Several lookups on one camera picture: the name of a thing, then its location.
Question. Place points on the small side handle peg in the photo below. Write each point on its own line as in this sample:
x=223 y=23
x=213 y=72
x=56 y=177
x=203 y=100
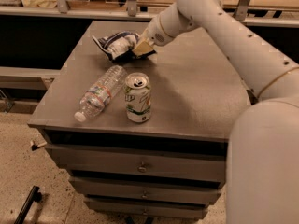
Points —
x=34 y=146

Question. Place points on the bottom grey drawer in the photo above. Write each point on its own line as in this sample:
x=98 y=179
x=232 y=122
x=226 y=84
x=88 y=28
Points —
x=146 y=208

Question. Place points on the clear plastic water bottle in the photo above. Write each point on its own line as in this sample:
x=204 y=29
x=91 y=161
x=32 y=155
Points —
x=100 y=94

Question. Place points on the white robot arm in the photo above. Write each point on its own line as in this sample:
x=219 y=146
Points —
x=262 y=171

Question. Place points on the white green soda can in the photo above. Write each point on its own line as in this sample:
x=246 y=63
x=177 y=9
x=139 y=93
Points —
x=137 y=91

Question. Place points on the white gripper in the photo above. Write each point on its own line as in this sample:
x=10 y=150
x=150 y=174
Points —
x=154 y=34

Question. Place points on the grey drawer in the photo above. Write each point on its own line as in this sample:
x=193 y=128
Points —
x=133 y=162
x=143 y=191
x=146 y=208

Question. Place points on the blue chip bag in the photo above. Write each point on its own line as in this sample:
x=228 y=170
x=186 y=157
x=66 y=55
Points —
x=118 y=47

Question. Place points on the grey drawer cabinet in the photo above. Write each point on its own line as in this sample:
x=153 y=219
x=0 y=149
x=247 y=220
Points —
x=158 y=147

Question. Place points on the middle grey drawer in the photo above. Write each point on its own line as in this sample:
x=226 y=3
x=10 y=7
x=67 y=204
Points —
x=143 y=191

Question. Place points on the grey metal shelf rack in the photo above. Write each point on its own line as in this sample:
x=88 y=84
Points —
x=279 y=13

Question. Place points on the black left base leg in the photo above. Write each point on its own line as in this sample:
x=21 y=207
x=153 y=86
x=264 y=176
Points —
x=34 y=196

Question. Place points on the top grey drawer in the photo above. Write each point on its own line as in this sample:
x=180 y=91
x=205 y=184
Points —
x=133 y=162

